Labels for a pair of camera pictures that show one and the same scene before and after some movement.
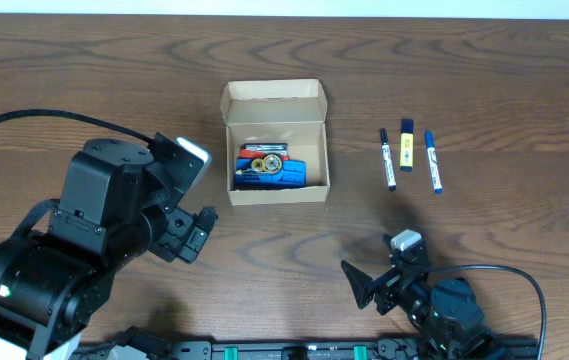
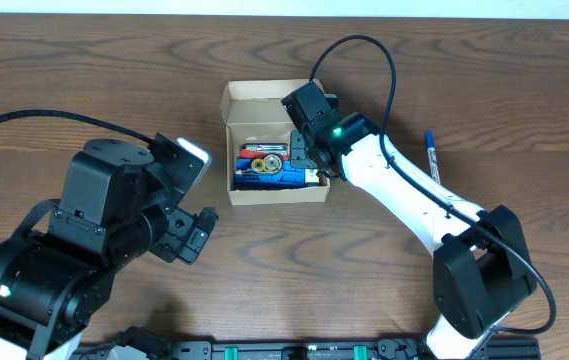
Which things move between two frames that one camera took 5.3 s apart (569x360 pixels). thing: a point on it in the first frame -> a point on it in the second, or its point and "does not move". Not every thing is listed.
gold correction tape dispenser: x=270 y=164 does not move
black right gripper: x=388 y=286 -> x=296 y=153
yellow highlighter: x=407 y=145 -> x=311 y=176
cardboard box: x=278 y=111 does not move
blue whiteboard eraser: x=293 y=173 does not move
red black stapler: x=260 y=150 does not move
